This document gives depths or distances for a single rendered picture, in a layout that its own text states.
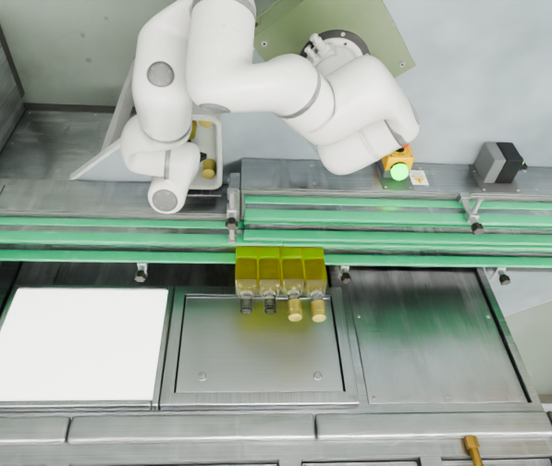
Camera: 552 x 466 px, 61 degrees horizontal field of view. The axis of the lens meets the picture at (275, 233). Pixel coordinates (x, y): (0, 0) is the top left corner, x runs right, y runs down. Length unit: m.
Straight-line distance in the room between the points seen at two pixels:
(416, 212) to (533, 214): 0.32
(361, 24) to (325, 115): 0.37
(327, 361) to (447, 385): 0.32
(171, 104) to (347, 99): 0.25
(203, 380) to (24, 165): 1.06
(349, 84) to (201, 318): 0.79
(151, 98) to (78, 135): 1.30
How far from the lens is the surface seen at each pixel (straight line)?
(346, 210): 1.20
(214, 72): 0.59
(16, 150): 1.97
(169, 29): 0.73
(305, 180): 1.23
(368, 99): 0.70
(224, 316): 1.28
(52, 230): 1.33
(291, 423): 1.16
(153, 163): 0.93
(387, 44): 1.06
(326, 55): 1.00
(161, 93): 0.68
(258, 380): 1.19
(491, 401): 1.36
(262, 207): 1.18
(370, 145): 0.79
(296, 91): 0.63
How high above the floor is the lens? 1.77
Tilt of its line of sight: 43 degrees down
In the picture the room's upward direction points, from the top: 177 degrees clockwise
